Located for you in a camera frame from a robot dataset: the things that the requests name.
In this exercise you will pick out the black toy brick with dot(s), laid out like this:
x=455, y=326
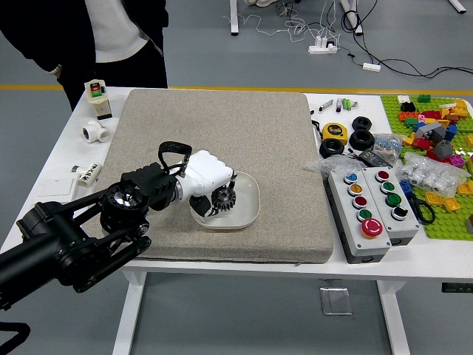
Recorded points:
x=407, y=106

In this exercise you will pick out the white pipe tee fitting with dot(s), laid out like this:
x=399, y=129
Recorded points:
x=99, y=133

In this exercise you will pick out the cream switch box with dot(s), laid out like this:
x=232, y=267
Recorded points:
x=95, y=90

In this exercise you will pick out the bag of white parts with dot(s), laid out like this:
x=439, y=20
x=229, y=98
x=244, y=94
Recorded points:
x=428, y=175

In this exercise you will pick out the silver usb stick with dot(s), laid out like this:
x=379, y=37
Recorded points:
x=325, y=105

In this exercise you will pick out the grey-brown cushion mat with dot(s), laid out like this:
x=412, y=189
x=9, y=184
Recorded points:
x=221, y=129

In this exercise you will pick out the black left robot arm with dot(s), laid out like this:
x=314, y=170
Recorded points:
x=55, y=236

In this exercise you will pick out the white square bowl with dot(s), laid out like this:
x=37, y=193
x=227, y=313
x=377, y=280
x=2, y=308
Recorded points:
x=245, y=207

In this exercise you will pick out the white desk leg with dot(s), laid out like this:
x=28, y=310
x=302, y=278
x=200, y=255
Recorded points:
x=353, y=18
x=458, y=6
x=234, y=18

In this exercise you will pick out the clear plastic bag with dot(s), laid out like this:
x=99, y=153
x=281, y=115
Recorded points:
x=334, y=164

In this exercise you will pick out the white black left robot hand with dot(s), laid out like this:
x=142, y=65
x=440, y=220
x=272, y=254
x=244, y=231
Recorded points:
x=205, y=172

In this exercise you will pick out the big black gear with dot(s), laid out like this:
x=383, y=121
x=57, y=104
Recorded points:
x=225, y=203

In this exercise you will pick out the white sneakers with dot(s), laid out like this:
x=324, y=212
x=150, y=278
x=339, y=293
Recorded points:
x=262, y=2

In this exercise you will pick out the white labelled pipe piece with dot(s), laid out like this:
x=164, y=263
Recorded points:
x=90, y=174

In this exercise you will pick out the pink toy brick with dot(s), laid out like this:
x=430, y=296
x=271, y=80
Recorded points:
x=457, y=161

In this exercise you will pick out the tall blue toy brick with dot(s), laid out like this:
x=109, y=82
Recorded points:
x=451, y=132

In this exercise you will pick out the dark grey sloped brick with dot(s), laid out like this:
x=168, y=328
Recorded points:
x=442, y=149

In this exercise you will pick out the yellow tape measure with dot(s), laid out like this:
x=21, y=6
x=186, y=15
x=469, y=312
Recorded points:
x=334, y=131

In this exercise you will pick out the small blue toy brick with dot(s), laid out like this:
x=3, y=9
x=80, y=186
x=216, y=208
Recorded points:
x=406, y=186

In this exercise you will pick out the small white adapter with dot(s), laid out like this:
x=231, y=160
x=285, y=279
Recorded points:
x=371, y=67

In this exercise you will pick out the black power adapter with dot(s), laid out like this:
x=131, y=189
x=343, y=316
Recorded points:
x=371, y=157

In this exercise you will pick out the green toy baseplate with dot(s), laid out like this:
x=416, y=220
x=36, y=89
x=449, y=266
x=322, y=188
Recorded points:
x=447, y=225

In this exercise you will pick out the long red toy brick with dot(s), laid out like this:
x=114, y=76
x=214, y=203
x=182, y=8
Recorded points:
x=432, y=114

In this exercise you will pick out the silver floor plate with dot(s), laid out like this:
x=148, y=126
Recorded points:
x=335, y=301

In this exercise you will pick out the white table leg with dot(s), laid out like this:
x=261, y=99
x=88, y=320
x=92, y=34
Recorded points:
x=393, y=318
x=129, y=314

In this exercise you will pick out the grey five-button control box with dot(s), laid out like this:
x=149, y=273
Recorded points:
x=349, y=225

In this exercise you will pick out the black white marker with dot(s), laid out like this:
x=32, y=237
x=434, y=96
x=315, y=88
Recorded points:
x=338, y=105

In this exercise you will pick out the black table control panel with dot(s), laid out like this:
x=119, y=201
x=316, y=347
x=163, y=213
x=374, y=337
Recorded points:
x=458, y=287

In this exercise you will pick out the flat green toy brick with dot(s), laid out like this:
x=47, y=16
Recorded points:
x=410, y=122

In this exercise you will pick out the white power strip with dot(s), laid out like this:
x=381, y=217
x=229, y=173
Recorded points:
x=321, y=47

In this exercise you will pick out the white toy brick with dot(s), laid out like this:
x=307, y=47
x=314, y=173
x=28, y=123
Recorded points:
x=404, y=99

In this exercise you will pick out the yellow toy brick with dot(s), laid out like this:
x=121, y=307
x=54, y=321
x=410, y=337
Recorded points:
x=451, y=204
x=434, y=198
x=466, y=188

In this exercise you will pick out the grey sloped toy piece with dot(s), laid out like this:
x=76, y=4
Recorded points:
x=430, y=130

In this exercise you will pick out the grey four-button control box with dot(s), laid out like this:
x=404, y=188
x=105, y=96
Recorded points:
x=406, y=226

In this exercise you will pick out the green battery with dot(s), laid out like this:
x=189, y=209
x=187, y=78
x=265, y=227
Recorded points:
x=349, y=103
x=345, y=103

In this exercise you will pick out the black scissors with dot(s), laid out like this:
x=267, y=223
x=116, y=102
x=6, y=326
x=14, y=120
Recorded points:
x=414, y=199

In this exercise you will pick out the person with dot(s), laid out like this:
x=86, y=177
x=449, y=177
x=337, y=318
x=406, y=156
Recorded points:
x=122, y=22

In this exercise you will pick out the brown toy brick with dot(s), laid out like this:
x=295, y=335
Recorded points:
x=470, y=223

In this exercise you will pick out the bag of blue resistors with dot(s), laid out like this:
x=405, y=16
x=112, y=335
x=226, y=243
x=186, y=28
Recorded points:
x=388, y=148

